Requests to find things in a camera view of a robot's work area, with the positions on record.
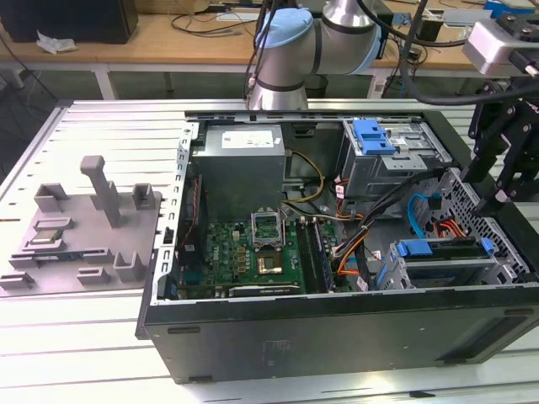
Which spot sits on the silver disk bay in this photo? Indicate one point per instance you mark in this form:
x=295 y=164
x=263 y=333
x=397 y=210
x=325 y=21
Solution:
x=446 y=264

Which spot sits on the black RAM slot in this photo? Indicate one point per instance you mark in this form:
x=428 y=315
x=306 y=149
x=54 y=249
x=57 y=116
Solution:
x=308 y=261

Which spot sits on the silver drive cage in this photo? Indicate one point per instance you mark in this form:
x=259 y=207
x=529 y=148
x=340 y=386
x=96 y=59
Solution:
x=366 y=177

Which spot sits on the installed RAM stick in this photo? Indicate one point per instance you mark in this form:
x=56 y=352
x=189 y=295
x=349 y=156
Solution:
x=323 y=261

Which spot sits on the black graphics card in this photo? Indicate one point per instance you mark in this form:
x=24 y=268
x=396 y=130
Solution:
x=265 y=290

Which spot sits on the spare RAM stick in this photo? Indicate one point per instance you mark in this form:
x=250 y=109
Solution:
x=59 y=256

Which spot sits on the grey parts rack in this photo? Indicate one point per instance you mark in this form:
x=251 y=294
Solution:
x=139 y=235

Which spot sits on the wooden desk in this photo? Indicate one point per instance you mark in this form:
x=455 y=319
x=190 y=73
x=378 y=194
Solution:
x=147 y=46

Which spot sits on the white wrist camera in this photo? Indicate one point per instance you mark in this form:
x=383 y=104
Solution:
x=488 y=48

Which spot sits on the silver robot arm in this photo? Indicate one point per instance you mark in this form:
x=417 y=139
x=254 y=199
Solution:
x=286 y=63

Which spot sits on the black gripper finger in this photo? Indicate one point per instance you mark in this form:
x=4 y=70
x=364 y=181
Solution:
x=490 y=126
x=520 y=168

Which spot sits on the spare CPU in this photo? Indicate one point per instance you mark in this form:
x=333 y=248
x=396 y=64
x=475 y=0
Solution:
x=46 y=237

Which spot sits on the green motherboard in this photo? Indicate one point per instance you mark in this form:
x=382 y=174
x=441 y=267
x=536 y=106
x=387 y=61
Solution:
x=227 y=252

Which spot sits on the black waste bin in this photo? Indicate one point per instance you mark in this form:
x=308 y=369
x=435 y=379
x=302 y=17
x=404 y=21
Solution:
x=316 y=86

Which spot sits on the crumpled white plastic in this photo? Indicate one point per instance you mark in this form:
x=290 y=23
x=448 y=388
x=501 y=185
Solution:
x=54 y=42

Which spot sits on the large black box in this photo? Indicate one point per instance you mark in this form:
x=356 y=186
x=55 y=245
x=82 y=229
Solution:
x=67 y=21

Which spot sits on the blue plastic drive latch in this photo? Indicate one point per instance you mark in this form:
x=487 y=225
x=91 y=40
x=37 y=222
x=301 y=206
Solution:
x=372 y=136

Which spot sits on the blue box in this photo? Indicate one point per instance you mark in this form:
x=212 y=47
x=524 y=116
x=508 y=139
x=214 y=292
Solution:
x=505 y=6

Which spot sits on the black camera bracket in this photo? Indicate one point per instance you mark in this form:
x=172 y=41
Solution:
x=522 y=29

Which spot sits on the flat silver box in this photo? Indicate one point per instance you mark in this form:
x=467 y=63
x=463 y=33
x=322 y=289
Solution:
x=463 y=17

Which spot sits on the black PC case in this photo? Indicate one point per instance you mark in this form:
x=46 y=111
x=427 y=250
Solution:
x=295 y=336

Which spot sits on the CPU socket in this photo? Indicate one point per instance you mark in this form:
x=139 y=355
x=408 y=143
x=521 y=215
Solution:
x=269 y=264

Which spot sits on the hard disk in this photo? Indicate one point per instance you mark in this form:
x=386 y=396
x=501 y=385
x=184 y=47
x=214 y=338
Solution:
x=446 y=249

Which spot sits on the metal locking lever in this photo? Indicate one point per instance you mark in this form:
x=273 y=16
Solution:
x=284 y=231

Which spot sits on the small black box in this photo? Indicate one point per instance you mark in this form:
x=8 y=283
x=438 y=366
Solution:
x=431 y=31

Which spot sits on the grey power supply unit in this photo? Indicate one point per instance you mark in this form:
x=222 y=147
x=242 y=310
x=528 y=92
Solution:
x=240 y=177

